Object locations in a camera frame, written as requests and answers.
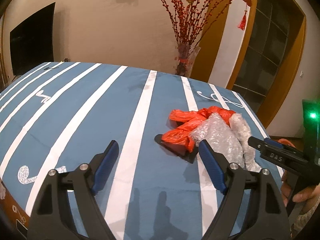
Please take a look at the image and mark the clear bubble wrap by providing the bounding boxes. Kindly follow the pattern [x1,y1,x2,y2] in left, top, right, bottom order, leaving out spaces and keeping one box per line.
[190,113,261,172]

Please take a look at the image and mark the orange plastic bag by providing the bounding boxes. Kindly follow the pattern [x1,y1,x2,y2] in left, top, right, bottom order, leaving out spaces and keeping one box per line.
[169,106,235,132]
[161,119,204,153]

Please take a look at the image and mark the orange plastic trash basket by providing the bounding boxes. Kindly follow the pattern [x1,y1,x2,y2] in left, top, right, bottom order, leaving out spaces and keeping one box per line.
[278,138,295,147]

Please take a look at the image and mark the person's right hand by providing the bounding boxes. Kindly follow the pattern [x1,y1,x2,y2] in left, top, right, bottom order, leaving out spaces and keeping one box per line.
[280,171,319,215]

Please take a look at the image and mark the cardboard box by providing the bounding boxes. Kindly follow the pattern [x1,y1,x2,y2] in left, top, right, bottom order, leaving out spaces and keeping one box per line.
[1,180,30,239]

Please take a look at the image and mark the blue white striped tablecloth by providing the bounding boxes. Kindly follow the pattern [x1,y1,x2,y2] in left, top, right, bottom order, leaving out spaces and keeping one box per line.
[1,62,267,239]

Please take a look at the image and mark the black flat card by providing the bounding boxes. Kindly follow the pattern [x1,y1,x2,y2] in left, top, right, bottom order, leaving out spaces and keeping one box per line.
[154,134,198,164]

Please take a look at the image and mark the glass sliding door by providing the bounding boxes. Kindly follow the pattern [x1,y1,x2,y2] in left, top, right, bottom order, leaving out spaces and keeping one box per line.
[233,0,304,112]

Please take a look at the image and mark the glass vase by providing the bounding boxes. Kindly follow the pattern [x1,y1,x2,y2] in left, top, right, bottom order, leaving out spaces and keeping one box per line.
[175,43,201,77]

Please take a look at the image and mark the black television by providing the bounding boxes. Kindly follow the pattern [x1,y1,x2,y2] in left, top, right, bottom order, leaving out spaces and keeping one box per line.
[10,3,55,76]

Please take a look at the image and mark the red fu ornament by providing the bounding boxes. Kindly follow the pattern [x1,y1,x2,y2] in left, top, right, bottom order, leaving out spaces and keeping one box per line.
[238,0,252,31]

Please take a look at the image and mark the red berry branches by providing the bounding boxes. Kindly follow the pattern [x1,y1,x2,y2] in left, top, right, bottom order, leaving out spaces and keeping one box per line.
[160,0,234,46]

